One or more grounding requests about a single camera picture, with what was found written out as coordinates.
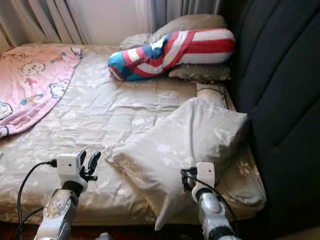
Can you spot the grey pleated curtain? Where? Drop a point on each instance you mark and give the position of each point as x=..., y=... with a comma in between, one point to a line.
x=180, y=9
x=50, y=20

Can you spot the pink cartoon print blanket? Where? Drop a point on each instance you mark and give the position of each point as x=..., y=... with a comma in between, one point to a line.
x=30, y=85

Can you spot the plump grey pillow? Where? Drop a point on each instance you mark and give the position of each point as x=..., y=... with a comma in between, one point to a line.
x=192, y=23

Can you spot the black padded cushion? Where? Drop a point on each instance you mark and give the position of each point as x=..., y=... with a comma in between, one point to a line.
x=280, y=75

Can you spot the large grey floral pillow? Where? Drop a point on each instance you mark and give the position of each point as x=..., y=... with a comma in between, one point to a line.
x=190, y=135

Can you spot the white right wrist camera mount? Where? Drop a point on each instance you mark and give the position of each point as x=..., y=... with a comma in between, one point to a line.
x=205, y=173

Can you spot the beige rolled pillow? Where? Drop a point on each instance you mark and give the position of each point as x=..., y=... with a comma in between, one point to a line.
x=211, y=94

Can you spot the bed with grey floral sheet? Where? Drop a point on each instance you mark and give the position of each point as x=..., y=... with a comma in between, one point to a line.
x=115, y=115

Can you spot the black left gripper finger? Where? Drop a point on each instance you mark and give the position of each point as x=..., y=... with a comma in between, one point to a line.
x=95, y=161
x=82, y=157

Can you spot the red white blue bolster pillow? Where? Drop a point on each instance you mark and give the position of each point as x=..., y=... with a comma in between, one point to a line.
x=202, y=46

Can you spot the small grey pillow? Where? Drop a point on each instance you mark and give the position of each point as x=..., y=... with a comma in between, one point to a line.
x=135, y=41

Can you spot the flat grey floral pillow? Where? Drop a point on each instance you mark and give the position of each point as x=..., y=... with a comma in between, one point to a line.
x=200, y=73

